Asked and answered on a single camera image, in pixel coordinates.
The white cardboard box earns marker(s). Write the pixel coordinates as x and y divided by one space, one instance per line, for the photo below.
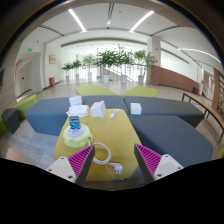
97 109

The white tissue pack stack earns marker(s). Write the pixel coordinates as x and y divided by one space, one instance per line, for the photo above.
75 100

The framed wall picture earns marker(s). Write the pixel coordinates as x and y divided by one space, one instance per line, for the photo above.
52 59

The red fire extinguisher box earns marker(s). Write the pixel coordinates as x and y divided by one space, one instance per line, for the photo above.
52 82

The small white tube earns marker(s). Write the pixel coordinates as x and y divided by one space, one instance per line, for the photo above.
114 113

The white wet wipes pack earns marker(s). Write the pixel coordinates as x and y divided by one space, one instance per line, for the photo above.
78 110

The person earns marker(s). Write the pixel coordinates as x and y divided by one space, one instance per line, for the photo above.
15 156

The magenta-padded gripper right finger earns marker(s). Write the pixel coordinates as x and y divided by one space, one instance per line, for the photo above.
166 165

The black ottoman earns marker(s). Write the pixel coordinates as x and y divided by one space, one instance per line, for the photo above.
10 120

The wooden bench with black frame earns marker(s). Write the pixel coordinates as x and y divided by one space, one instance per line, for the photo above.
200 101

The green exit sign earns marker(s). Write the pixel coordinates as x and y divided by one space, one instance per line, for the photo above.
30 49

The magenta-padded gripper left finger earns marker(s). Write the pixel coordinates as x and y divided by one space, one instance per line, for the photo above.
63 167

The row of potted plants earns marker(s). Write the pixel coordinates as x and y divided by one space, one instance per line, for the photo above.
106 60

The yellow-green sofa block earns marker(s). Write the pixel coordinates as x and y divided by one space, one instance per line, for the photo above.
141 91
93 90

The long grey sofa block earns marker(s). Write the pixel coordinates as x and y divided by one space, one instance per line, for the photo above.
46 115

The ceiling light strips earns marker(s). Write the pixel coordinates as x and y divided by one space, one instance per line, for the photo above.
76 19

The small white cube box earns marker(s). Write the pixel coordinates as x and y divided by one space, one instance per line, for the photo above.
136 108

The lime green bench seat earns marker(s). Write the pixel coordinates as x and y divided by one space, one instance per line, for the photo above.
25 105

